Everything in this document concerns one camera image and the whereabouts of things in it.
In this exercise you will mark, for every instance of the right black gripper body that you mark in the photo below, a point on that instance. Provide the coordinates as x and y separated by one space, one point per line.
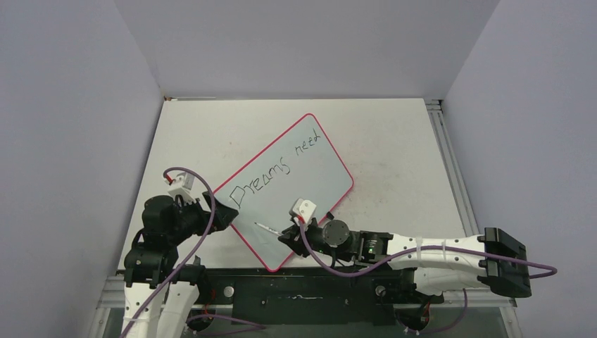
319 244

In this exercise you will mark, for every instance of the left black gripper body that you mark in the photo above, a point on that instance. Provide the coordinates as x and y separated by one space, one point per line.
192 219

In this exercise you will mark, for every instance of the black whiteboard marker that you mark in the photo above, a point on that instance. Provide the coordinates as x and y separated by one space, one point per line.
269 229

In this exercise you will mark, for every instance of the pink-framed whiteboard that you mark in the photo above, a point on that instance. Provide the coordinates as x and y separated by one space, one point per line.
300 163

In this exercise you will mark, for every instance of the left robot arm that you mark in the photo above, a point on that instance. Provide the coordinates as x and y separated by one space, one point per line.
159 292

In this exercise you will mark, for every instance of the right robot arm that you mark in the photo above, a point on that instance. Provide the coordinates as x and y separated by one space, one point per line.
493 260

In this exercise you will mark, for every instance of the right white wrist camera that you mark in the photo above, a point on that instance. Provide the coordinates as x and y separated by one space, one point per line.
303 211

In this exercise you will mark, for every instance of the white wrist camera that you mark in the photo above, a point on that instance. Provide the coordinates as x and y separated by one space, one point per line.
180 188
303 211

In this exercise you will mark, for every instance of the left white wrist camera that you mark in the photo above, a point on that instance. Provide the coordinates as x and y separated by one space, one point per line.
180 188

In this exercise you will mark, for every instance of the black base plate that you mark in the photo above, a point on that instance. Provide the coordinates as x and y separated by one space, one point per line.
308 296

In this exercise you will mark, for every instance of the aluminium rail right side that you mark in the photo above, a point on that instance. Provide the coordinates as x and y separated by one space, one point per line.
455 177

